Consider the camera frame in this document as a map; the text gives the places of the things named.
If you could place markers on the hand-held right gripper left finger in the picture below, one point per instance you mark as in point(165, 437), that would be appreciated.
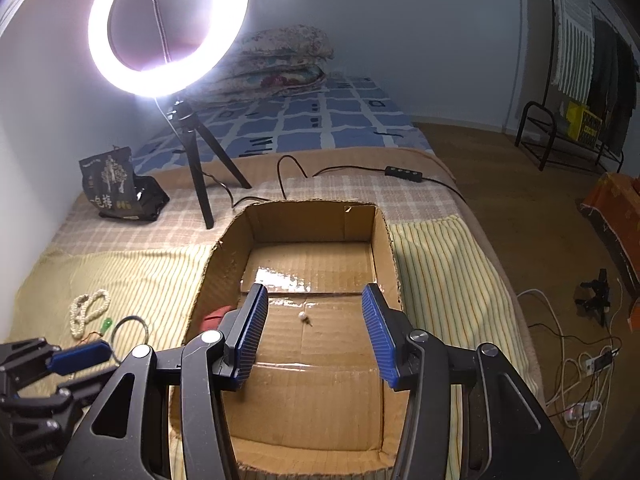
point(255, 330)

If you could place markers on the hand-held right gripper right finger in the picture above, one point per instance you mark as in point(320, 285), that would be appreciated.
point(377, 330)

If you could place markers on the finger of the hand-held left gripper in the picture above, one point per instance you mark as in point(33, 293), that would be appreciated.
point(80, 356)
point(45, 410)

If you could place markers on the cardboard box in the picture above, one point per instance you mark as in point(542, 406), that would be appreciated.
point(320, 400)

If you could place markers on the pearl earring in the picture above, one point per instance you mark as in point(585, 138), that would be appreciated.
point(302, 316)

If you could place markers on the yellow striped mat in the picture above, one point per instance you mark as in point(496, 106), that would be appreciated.
point(440, 285)

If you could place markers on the tan plaid blanket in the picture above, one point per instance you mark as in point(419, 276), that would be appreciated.
point(150, 230)

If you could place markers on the black snack bag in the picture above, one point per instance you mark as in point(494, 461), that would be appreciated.
point(115, 180)

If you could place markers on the black tripod stand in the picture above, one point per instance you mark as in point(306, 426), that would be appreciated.
point(192, 135)

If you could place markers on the blue checked bedsheet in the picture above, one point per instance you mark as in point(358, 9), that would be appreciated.
point(300, 120)

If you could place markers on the white power strip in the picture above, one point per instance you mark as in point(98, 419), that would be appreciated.
point(597, 361)
point(580, 410)

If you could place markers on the small black floor tripod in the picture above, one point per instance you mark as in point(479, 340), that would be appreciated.
point(597, 292)

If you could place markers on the orange cloth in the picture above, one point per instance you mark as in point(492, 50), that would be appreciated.
point(615, 210)

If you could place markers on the folded floral quilt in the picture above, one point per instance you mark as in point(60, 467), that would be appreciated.
point(290, 42)

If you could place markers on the yellow box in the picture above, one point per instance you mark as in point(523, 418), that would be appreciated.
point(585, 125)

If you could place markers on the striped hanging towel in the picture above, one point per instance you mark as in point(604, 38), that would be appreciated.
point(575, 50)

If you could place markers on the black clothes rack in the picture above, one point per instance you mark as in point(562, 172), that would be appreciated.
point(554, 35)

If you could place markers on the dark hanging garment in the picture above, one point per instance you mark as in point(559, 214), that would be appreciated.
point(610, 75)

